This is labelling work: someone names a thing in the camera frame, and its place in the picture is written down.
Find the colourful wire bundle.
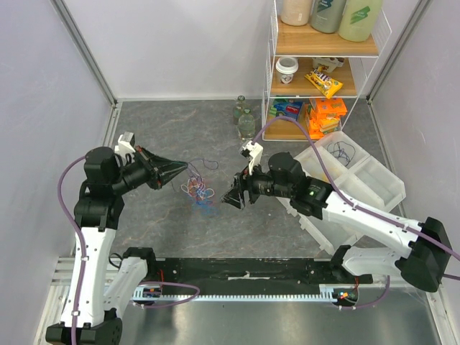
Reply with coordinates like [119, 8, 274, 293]
[179, 157, 220, 216]

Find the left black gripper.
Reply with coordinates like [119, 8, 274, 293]
[110, 145, 188, 194]

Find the white compartment tray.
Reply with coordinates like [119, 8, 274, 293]
[280, 131, 406, 254]

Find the white paper coffee cup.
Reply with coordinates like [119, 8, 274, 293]
[275, 56, 298, 84]

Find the light blue cable duct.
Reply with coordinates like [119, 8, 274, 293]
[132, 285, 338, 304]

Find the clear glass bottle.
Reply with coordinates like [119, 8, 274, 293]
[232, 95, 249, 125]
[237, 108, 255, 141]

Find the blue sponge package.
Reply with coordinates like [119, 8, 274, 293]
[269, 98, 304, 121]

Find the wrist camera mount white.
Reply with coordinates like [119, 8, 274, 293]
[114, 132, 135, 157]
[239, 140, 263, 175]

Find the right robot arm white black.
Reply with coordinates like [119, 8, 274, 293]
[221, 152, 453, 293]

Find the white wire shelf rack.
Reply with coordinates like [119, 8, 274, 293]
[261, 1, 392, 125]

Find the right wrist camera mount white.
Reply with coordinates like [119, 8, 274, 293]
[239, 140, 263, 175]

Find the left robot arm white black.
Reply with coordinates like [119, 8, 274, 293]
[45, 146, 188, 344]

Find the front clear glass bottle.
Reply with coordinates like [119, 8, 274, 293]
[237, 108, 255, 141]

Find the yellow thin wire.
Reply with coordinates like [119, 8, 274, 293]
[319, 163, 341, 183]

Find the orange snack boxes stack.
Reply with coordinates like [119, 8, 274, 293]
[305, 98, 348, 140]

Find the dark purple thin wire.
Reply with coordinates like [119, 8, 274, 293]
[325, 139, 359, 167]

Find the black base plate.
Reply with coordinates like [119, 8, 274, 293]
[144, 258, 373, 295]

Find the rear clear glass bottle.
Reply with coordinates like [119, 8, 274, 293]
[232, 95, 249, 125]

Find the grey green bottle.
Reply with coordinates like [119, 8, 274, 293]
[310, 0, 346, 34]

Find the light green bottle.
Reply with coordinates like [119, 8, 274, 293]
[338, 0, 383, 42]

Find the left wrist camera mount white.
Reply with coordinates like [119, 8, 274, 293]
[114, 132, 135, 157]

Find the yellow candy bag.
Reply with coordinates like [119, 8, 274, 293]
[304, 66, 343, 99]

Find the beige jar on shelf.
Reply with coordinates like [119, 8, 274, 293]
[280, 0, 313, 26]

